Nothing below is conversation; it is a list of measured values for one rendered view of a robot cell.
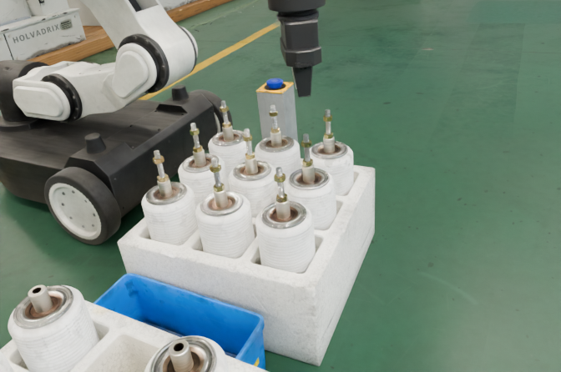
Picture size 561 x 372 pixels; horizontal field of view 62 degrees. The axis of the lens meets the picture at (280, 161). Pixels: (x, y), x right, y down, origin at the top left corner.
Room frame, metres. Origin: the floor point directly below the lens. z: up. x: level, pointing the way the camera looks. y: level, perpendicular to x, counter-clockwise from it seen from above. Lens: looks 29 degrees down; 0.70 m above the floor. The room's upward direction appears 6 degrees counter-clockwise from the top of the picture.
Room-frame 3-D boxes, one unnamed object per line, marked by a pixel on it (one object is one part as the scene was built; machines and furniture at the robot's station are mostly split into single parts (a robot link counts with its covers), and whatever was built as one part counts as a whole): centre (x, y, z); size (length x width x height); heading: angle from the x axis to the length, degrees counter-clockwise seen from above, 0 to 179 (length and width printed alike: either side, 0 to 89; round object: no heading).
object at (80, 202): (0.98, 0.49, 0.10); 0.20 x 0.05 x 0.20; 62
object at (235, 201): (0.69, 0.11, 0.25); 0.08 x 0.08 x 0.01
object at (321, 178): (0.74, -0.05, 0.25); 0.08 x 0.08 x 0.01
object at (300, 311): (0.80, 0.06, 0.09); 0.39 x 0.39 x 0.18; 64
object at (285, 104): (1.09, 0.00, 0.16); 0.07 x 0.07 x 0.31; 64
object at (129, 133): (1.32, 0.58, 0.19); 0.64 x 0.52 x 0.33; 62
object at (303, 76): (0.72, -0.05, 0.45); 0.03 x 0.02 x 0.06; 93
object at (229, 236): (0.69, 0.11, 0.16); 0.10 x 0.10 x 0.18
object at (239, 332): (0.57, 0.20, 0.06); 0.30 x 0.11 x 0.12; 61
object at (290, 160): (0.90, 0.00, 0.16); 0.10 x 0.10 x 0.18
